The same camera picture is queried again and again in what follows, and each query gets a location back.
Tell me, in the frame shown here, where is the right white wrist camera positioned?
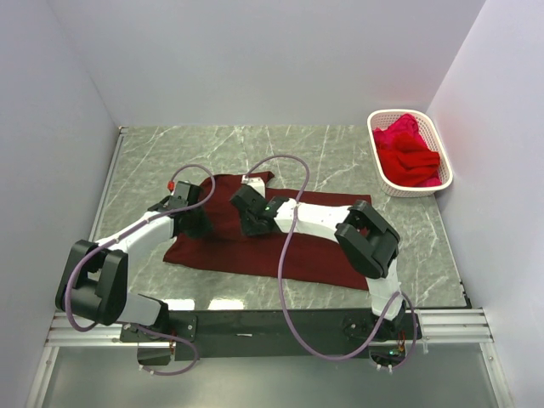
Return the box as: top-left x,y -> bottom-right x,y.
241,175 -> 266,196

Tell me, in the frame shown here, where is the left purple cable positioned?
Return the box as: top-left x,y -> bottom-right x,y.
63,164 -> 216,376

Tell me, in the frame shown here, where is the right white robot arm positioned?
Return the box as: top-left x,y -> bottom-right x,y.
230,184 -> 405,339

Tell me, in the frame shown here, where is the pink t shirt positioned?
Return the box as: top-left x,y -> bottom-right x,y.
373,114 -> 441,188

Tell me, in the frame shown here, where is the white plastic laundry basket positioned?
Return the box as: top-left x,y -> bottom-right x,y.
367,109 -> 453,197

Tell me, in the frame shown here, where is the maroon t shirt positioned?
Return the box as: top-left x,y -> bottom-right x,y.
163,174 -> 368,291

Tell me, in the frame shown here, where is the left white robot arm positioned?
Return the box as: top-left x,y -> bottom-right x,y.
55,181 -> 214,333

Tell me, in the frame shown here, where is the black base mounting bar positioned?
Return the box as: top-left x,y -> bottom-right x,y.
118,308 -> 420,366

